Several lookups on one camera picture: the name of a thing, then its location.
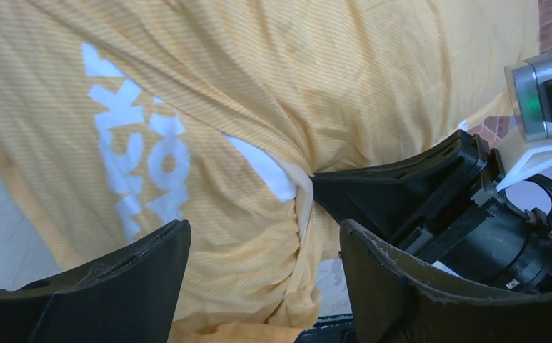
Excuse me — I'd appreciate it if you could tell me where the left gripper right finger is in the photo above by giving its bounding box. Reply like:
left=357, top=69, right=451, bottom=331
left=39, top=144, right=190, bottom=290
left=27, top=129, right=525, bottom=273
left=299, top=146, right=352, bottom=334
left=340, top=219, right=552, bottom=342

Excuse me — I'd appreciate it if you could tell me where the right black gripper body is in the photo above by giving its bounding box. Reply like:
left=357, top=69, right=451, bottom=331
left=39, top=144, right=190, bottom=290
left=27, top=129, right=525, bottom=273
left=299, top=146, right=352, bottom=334
left=398, top=149, right=552, bottom=294

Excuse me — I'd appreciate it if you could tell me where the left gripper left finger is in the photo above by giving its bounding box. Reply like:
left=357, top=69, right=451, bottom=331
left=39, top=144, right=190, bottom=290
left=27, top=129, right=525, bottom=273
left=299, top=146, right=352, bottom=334
left=0, top=220, right=191, bottom=342

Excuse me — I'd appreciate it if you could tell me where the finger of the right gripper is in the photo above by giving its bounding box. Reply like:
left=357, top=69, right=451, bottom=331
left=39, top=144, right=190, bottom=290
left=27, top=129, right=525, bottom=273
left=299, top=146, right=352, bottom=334
left=311, top=130, right=488, bottom=237

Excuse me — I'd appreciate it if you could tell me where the orange cartoon pillowcase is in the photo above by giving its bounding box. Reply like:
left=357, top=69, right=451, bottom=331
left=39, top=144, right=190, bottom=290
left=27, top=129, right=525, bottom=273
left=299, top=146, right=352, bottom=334
left=0, top=1, right=539, bottom=342

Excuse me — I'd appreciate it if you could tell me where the white pillow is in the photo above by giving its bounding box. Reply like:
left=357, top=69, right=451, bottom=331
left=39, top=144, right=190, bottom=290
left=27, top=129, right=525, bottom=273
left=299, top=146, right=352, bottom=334
left=224, top=135, right=296, bottom=202

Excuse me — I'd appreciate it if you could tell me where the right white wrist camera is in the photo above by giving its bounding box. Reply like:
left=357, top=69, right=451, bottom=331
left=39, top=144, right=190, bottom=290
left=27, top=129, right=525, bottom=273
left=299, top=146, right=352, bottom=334
left=497, top=53, right=552, bottom=190

